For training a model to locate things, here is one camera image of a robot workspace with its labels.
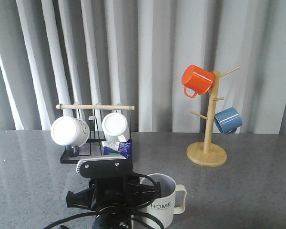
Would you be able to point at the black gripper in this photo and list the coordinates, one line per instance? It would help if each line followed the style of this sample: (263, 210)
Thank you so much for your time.
(115, 196)

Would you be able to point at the blue white milk carton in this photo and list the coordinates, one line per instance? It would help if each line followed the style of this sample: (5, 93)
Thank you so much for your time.
(122, 148)

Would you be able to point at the cream HOME mug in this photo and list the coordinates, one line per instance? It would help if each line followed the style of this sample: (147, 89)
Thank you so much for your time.
(163, 208)

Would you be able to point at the white ribbed mug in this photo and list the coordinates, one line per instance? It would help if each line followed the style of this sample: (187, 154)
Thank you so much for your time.
(115, 128)

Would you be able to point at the white round smiley mug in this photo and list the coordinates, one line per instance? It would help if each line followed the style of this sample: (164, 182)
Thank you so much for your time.
(70, 131)

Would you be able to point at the wooden mug tree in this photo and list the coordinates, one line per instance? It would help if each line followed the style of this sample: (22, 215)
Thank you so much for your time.
(206, 153)

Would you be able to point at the orange mug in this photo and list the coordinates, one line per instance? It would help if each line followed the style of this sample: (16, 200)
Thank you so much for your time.
(196, 81)

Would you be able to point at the blue mug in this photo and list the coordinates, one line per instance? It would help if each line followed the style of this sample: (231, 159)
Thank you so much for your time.
(228, 121)

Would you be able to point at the grey pleated curtain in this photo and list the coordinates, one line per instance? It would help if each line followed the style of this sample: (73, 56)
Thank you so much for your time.
(134, 52)

